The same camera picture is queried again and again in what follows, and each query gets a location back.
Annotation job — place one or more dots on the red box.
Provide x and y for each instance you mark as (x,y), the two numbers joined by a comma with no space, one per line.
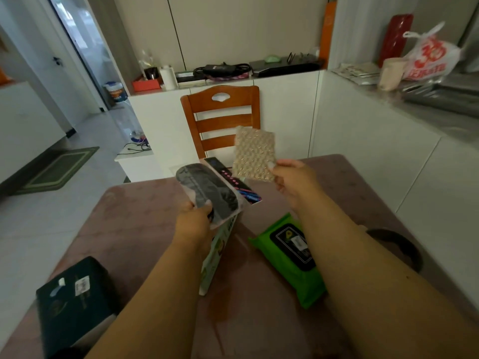
(146,84)

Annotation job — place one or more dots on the white blue bucket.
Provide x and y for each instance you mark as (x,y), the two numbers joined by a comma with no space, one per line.
(115,91)

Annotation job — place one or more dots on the dark green tissue box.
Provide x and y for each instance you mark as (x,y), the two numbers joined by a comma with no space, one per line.
(73,306)

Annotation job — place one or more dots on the orange board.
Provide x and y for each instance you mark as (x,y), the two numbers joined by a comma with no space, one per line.
(327,33)

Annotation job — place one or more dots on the person's right thumb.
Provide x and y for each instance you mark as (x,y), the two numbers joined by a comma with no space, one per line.
(281,167)

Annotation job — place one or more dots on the white and black product box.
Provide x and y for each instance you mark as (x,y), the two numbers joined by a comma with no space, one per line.
(220,239)

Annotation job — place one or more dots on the green small object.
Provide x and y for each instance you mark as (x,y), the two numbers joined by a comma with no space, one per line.
(272,59)

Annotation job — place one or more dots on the stack of papers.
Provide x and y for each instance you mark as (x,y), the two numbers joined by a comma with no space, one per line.
(357,72)

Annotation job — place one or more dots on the white paper roll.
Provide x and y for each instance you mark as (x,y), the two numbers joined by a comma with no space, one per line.
(168,77)

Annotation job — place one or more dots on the black mouse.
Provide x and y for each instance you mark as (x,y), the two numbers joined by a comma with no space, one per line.
(209,190)

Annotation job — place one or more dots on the bubble wrap pouch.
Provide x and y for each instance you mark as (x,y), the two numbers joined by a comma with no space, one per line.
(254,153)

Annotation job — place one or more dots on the person's left thumb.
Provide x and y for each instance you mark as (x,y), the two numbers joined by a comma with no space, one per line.
(206,208)

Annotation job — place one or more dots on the wooden chair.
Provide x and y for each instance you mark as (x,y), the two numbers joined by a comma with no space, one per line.
(220,119)

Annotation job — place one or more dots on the glass cup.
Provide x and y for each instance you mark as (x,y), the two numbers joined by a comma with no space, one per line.
(151,72)

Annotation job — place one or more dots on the green door mat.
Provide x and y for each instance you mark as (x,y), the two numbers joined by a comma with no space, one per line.
(58,170)

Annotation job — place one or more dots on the green wet wipes pack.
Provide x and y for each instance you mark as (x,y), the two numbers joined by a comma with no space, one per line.
(290,254)

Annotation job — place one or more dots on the person's left forearm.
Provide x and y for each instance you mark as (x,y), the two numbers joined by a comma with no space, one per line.
(157,306)

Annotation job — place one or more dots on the person's left hand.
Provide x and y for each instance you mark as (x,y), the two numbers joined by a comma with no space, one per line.
(194,227)

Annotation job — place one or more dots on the person's right hand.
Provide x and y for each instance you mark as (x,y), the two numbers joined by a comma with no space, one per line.
(295,181)

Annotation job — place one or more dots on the black laptop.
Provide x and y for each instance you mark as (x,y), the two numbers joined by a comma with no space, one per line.
(284,65)

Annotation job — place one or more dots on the person's right forearm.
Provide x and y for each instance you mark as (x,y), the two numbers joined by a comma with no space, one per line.
(374,284)

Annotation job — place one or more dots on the beige cup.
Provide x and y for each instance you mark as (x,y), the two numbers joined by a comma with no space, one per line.
(391,73)

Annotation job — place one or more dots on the stack of books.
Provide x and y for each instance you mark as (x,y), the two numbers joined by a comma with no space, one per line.
(190,79)

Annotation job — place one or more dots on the red bottle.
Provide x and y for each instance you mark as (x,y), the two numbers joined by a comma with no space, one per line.
(395,39)

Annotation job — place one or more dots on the black round object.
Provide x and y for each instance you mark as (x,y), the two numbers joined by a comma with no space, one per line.
(402,244)

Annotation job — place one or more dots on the metal tray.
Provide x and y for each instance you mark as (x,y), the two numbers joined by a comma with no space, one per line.
(441,97)

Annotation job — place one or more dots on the white low cabinet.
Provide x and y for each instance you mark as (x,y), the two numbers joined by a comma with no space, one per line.
(140,164)

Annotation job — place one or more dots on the white red plastic bag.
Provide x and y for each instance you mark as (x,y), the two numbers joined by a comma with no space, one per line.
(430,56)

